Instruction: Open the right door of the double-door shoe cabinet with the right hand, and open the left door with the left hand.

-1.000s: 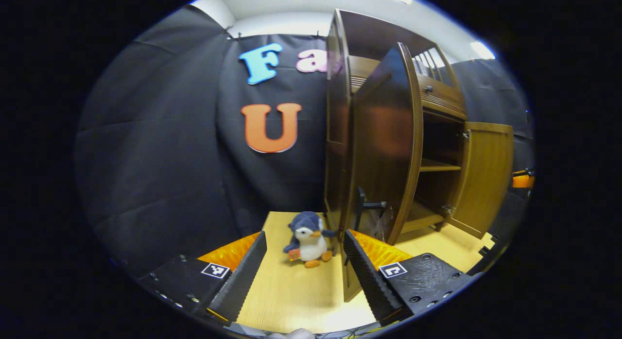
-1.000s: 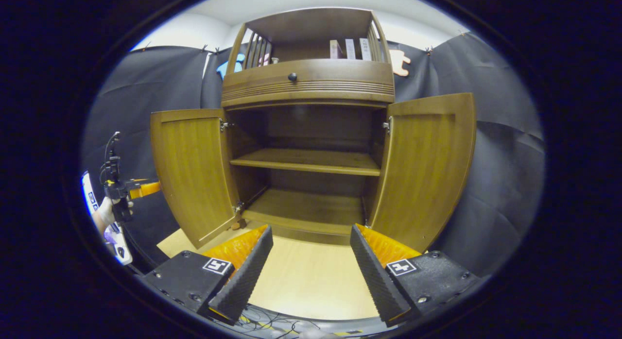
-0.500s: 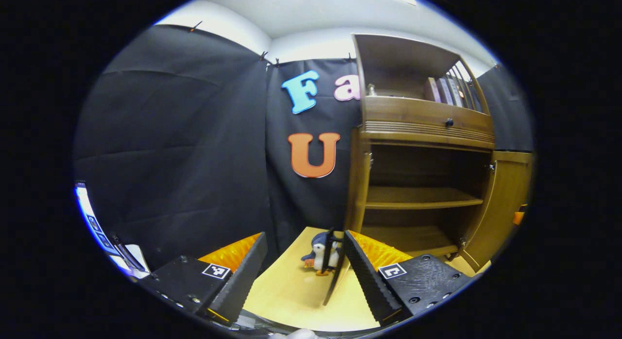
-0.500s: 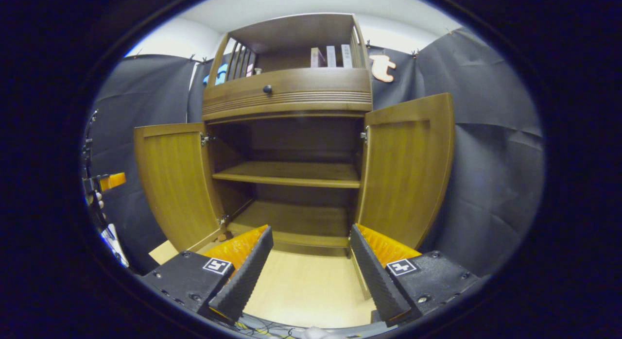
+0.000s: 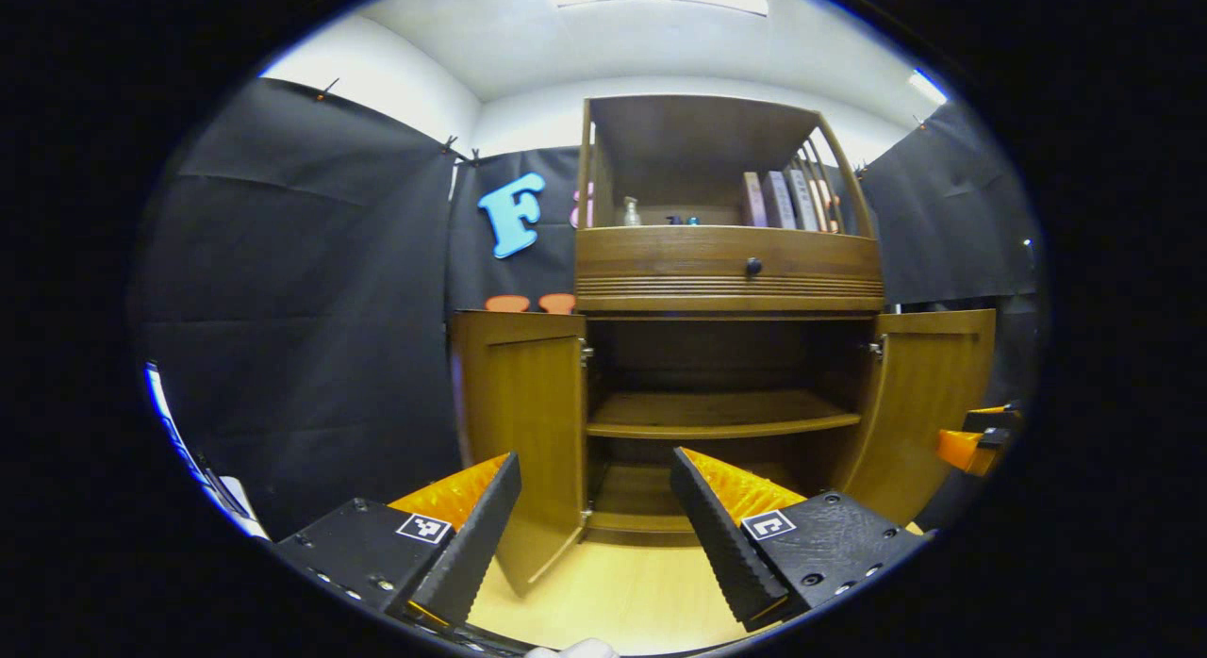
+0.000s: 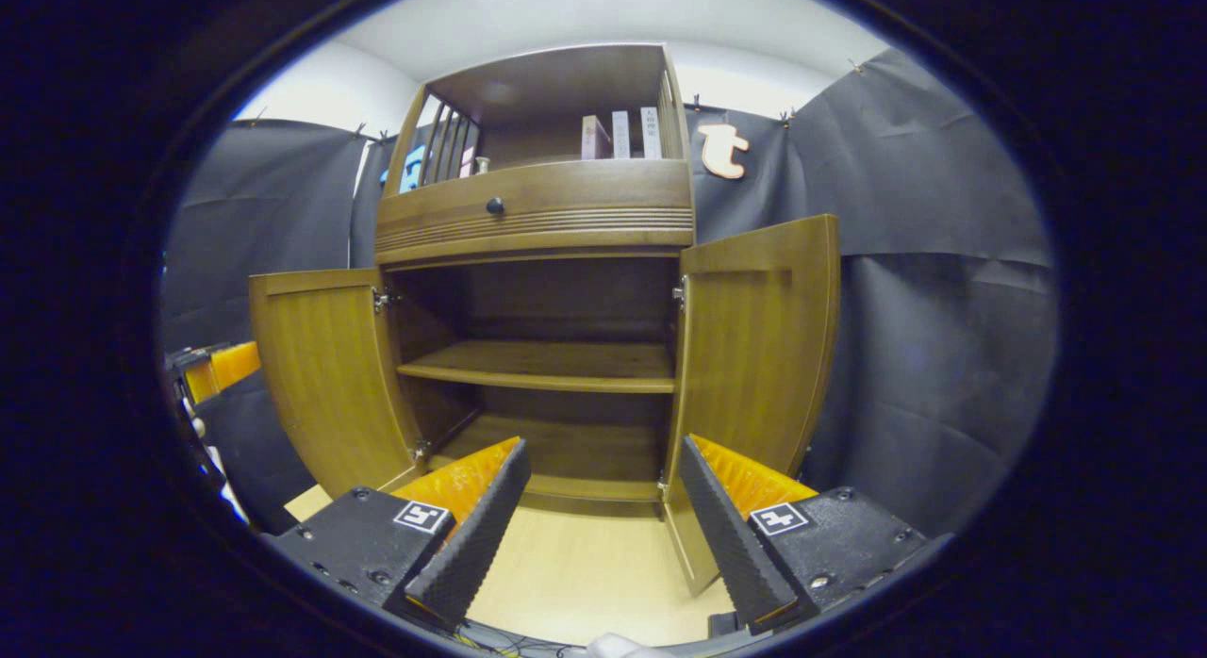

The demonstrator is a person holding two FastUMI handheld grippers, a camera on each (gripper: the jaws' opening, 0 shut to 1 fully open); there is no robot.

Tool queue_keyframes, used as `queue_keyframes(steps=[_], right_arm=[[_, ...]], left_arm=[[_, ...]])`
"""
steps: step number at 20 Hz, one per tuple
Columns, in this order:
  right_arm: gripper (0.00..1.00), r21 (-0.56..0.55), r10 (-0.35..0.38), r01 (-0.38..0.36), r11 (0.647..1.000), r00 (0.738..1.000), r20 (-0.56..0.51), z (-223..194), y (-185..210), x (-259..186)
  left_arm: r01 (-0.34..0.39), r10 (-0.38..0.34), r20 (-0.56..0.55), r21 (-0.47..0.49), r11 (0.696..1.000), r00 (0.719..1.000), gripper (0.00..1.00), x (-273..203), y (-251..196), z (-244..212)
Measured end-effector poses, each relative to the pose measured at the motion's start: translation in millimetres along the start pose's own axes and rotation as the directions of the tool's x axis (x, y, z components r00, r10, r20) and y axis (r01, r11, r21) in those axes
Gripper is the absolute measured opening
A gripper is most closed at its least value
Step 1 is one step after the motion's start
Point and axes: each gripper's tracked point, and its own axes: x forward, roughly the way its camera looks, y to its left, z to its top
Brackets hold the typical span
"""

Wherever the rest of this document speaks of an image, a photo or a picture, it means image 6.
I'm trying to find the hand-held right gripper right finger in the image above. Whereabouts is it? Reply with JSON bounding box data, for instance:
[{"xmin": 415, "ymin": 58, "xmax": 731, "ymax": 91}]
[{"xmin": 679, "ymin": 435, "xmax": 930, "ymax": 637}]

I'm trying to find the wooden inner cabinet shelf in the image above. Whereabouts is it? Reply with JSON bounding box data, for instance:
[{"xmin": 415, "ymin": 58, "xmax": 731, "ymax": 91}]
[{"xmin": 396, "ymin": 340, "xmax": 677, "ymax": 395}]

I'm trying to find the black backdrop cloth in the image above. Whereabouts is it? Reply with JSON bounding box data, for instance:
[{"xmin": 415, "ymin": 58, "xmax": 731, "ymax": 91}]
[{"xmin": 160, "ymin": 47, "xmax": 1062, "ymax": 536}]

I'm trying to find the wooden cabinet drawer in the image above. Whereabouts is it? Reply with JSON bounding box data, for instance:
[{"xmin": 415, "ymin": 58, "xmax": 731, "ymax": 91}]
[{"xmin": 375, "ymin": 158, "xmax": 696, "ymax": 263}]

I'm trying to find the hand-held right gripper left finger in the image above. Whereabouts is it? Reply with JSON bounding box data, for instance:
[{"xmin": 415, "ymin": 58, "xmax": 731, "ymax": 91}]
[{"xmin": 273, "ymin": 436, "xmax": 531, "ymax": 631}]

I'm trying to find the wooden double-door shoe cabinet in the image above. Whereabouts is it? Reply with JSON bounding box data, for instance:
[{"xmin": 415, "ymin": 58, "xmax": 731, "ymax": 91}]
[{"xmin": 248, "ymin": 42, "xmax": 842, "ymax": 598}]

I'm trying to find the wooden cabinet door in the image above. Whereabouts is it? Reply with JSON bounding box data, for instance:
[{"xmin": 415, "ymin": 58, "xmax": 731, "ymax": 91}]
[
  {"xmin": 248, "ymin": 268, "xmax": 425, "ymax": 499},
  {"xmin": 660, "ymin": 214, "xmax": 842, "ymax": 598}
]

